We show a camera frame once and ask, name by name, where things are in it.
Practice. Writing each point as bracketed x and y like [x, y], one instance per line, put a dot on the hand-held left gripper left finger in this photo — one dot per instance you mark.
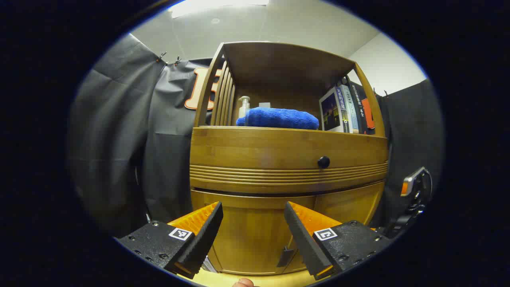
[207, 235]

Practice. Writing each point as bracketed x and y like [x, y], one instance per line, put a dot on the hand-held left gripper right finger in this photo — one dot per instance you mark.
[301, 235]

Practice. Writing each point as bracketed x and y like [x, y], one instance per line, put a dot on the wooden cabinet door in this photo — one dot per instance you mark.
[251, 235]
[346, 205]

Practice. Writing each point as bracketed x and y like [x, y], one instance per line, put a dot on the wooden double-door shoe cabinet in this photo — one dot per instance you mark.
[255, 147]

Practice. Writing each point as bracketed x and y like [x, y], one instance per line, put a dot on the wooden cabinet drawer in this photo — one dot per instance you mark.
[255, 153]

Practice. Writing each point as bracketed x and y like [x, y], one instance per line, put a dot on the black drawer knob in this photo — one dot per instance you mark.
[323, 162]

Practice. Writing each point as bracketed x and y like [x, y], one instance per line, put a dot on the dark spine book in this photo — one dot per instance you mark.
[364, 107]

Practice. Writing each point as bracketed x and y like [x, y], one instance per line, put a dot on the pale spine book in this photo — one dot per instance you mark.
[350, 107]

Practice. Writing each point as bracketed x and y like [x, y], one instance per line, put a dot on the blue folded towel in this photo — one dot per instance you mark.
[279, 118]

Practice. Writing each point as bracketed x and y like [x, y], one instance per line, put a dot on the blue-grey book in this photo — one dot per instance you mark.
[330, 113]

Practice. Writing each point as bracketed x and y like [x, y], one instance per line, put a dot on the black backdrop cloth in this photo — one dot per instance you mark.
[119, 139]

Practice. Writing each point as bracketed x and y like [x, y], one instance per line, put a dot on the clear pump bottle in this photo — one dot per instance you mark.
[243, 107]

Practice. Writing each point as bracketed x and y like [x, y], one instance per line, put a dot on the ceiling light panel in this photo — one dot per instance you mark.
[219, 7]

